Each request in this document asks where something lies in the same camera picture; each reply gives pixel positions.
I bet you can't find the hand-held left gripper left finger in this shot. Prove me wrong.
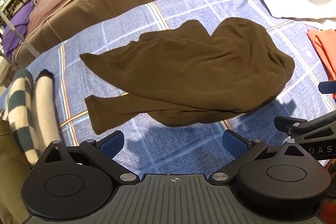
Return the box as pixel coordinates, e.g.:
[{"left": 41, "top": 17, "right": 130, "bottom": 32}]
[{"left": 39, "top": 131, "right": 139, "bottom": 185}]

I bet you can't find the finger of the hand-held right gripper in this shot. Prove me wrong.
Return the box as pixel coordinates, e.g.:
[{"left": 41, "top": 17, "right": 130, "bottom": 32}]
[
  {"left": 274, "top": 112, "right": 336, "bottom": 145},
  {"left": 318, "top": 80, "right": 336, "bottom": 94}
]

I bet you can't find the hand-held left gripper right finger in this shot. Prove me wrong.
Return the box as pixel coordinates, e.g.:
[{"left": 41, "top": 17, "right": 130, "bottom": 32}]
[{"left": 209, "top": 130, "right": 311, "bottom": 185}]

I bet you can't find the dark brown garment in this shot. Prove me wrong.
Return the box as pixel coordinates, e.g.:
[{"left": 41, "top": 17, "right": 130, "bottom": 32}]
[{"left": 79, "top": 17, "right": 295, "bottom": 135}]

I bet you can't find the orange cloth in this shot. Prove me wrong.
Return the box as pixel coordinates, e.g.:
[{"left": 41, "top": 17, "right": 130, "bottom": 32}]
[{"left": 307, "top": 28, "right": 336, "bottom": 101}]

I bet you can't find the green and cream checked blanket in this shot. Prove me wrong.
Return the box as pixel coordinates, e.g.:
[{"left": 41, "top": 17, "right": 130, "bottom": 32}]
[{"left": 0, "top": 69, "right": 61, "bottom": 167}]

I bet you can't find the olive green cloth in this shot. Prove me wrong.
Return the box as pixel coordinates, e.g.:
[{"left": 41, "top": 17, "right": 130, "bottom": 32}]
[{"left": 0, "top": 119, "right": 33, "bottom": 224}]

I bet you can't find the brown massage bed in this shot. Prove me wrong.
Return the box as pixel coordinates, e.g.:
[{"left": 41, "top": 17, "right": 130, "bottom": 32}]
[{"left": 12, "top": 0, "right": 184, "bottom": 67}]

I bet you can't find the blue plaid bed sheet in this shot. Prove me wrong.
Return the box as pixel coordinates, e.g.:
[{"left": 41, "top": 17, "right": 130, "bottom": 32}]
[{"left": 0, "top": 0, "right": 336, "bottom": 174}]

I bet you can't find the purple towel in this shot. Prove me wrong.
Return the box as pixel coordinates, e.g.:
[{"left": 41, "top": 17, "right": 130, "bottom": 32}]
[{"left": 3, "top": 0, "right": 36, "bottom": 59}]

